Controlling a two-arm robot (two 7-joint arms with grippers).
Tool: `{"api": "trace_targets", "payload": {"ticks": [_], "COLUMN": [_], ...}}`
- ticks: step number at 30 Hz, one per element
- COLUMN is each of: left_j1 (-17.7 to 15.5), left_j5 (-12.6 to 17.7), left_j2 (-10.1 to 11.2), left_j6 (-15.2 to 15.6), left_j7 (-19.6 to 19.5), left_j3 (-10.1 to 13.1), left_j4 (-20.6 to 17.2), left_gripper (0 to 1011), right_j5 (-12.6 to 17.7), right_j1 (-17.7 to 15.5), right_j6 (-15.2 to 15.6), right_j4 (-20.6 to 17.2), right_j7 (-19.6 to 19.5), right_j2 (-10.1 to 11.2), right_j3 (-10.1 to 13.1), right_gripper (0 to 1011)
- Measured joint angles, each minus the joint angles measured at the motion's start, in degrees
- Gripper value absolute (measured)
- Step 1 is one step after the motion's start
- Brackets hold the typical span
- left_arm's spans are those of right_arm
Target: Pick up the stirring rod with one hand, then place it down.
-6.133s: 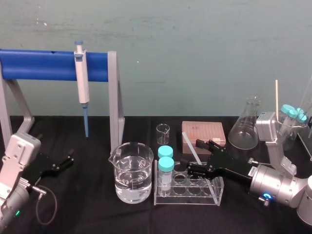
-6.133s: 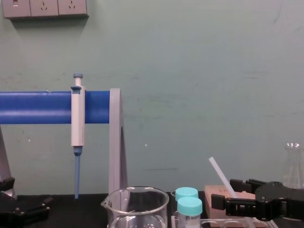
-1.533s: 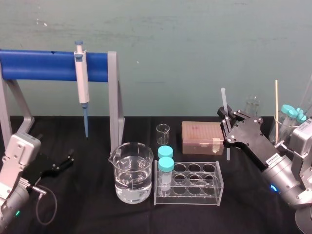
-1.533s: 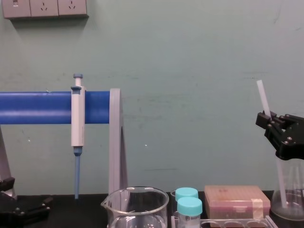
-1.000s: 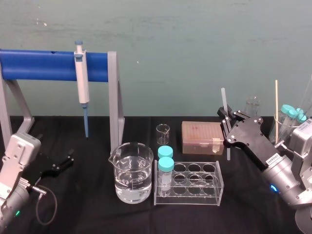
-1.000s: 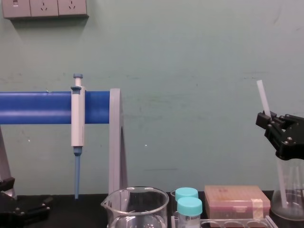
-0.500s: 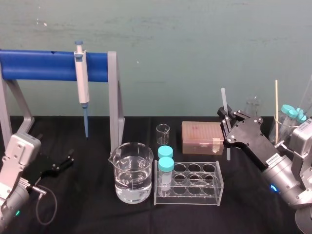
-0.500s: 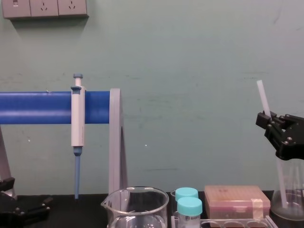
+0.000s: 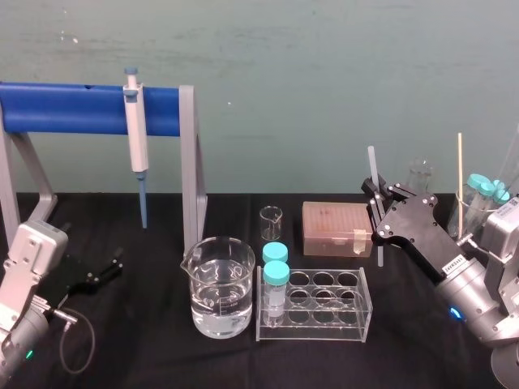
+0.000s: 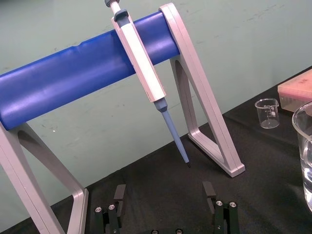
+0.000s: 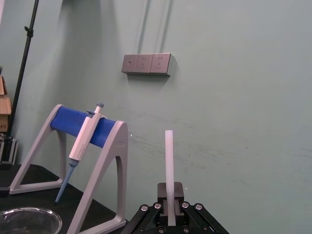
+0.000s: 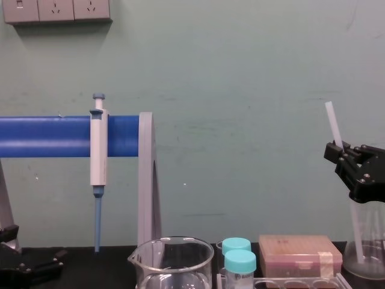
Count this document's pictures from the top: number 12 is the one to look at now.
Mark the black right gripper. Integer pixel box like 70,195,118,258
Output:
324,141,385,204

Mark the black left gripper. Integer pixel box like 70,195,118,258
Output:
0,224,69,289

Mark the white stirring rod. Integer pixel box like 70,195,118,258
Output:
324,101,366,263

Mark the clear glass conical flask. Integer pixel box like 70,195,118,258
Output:
342,200,385,281

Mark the brown pipette tip box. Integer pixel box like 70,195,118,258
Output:
259,234,344,278

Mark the blue pipette rack bar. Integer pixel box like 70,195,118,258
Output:
0,115,141,160

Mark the white and blue pipette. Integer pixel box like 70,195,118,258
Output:
89,93,110,253

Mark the clear plastic well plate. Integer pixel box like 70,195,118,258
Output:
251,273,347,289

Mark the grey rack end plate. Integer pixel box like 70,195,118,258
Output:
137,111,164,256

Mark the teal capped clear vial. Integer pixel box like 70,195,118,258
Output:
223,249,257,289
221,237,252,257

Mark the clear glass beaker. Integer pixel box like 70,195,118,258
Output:
127,235,215,289

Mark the grey wall socket strip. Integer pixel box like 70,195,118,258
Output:
2,0,112,25

